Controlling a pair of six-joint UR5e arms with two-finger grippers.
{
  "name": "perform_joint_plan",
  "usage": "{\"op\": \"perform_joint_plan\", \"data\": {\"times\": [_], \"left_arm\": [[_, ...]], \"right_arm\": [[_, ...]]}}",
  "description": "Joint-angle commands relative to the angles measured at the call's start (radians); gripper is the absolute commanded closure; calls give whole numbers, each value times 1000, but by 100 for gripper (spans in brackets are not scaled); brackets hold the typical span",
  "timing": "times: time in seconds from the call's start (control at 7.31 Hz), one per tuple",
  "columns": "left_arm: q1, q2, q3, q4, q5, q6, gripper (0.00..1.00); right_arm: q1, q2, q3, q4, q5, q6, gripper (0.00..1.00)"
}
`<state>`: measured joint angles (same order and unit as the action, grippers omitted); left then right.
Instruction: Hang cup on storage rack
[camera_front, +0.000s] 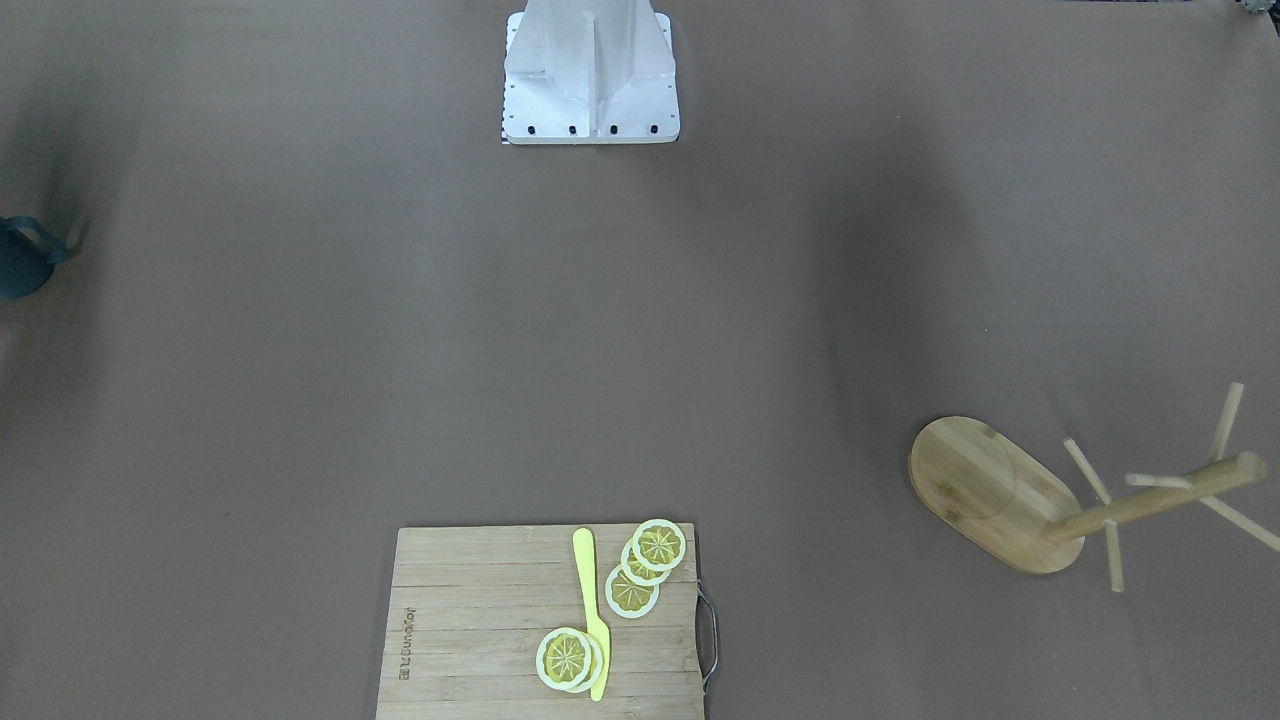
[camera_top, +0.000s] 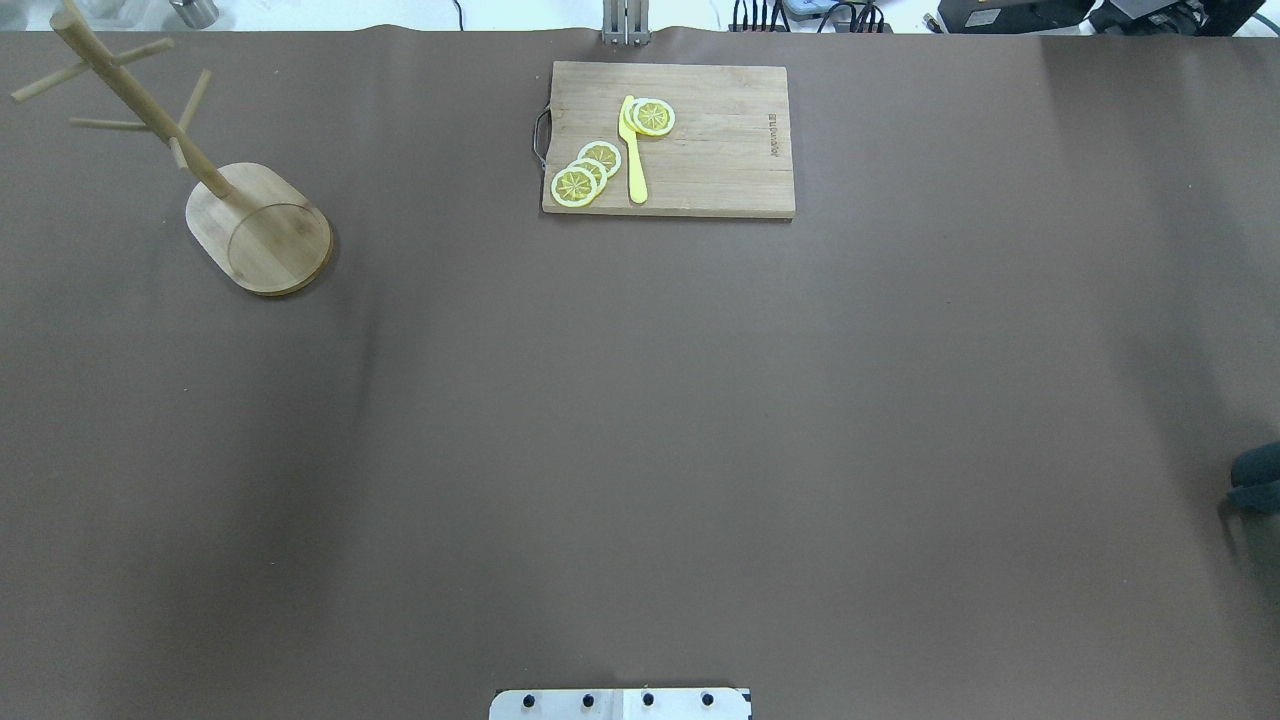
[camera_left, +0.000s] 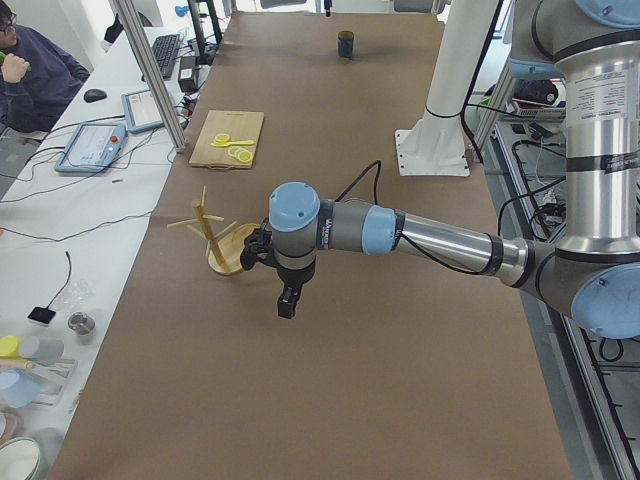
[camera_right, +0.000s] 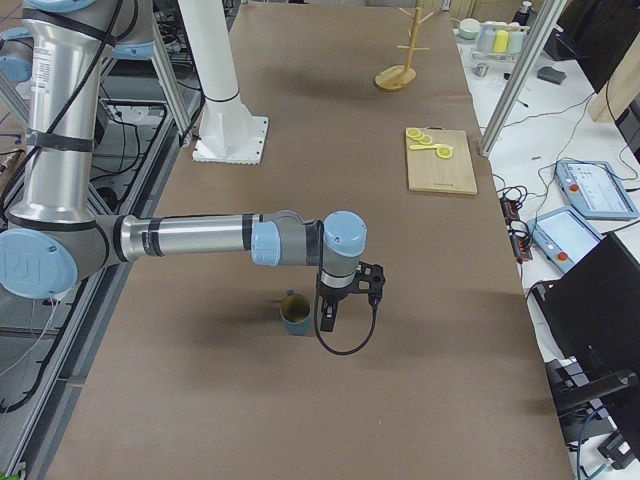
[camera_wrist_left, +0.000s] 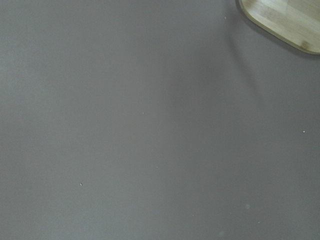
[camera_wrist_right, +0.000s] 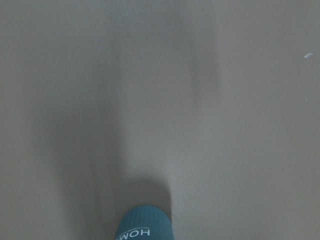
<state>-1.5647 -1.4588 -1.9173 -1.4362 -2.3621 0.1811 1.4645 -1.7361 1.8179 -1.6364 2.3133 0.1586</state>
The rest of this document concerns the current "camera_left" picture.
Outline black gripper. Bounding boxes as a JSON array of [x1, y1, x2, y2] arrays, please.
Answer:
[[276, 265, 315, 318]]

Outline dark teal mug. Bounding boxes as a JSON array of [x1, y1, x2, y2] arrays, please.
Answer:
[[337, 30, 355, 60]]

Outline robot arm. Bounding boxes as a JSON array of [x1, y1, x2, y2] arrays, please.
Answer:
[[268, 1, 639, 339]]

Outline wooden cup storage rack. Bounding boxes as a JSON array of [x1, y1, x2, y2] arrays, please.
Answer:
[[166, 186, 260, 276]]

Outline small steel cup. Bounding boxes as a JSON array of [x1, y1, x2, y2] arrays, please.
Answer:
[[67, 312, 96, 345]]

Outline clear dish rack tray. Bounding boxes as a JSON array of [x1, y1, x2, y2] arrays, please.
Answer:
[[1, 358, 77, 407]]

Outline grey plastic cup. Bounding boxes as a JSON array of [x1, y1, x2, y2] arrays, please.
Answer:
[[18, 336, 64, 365]]

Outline yellow plastic cup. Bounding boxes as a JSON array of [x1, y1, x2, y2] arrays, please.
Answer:
[[0, 335, 22, 359]]

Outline yellow plastic knife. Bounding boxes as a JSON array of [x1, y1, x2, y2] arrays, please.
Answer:
[[210, 140, 255, 148]]

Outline wooden cutting board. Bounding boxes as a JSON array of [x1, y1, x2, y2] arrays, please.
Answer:
[[189, 110, 264, 169]]

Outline blue teach pendant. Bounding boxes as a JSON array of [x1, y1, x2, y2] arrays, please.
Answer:
[[121, 89, 164, 134], [54, 122, 127, 175]]

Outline black power adapter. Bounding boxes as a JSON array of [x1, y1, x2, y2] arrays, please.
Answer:
[[178, 56, 199, 93]]

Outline black square device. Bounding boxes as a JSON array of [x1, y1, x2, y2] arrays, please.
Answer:
[[27, 306, 56, 326]]

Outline black keyboard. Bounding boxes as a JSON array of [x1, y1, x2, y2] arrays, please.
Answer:
[[151, 34, 181, 79]]

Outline black computer mouse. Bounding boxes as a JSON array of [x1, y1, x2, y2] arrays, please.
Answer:
[[83, 89, 108, 103]]

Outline green rimmed bowl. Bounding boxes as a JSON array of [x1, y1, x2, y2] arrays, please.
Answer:
[[0, 437, 48, 480]]

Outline seated person in blue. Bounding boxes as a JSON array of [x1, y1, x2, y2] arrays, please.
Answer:
[[1, 3, 90, 133]]

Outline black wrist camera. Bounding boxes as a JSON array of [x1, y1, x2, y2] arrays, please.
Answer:
[[240, 218, 277, 271]]

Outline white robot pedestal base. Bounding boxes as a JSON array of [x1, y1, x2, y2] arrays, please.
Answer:
[[395, 0, 502, 177]]

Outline aluminium frame post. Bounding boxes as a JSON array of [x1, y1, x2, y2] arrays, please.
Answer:
[[113, 0, 187, 153]]

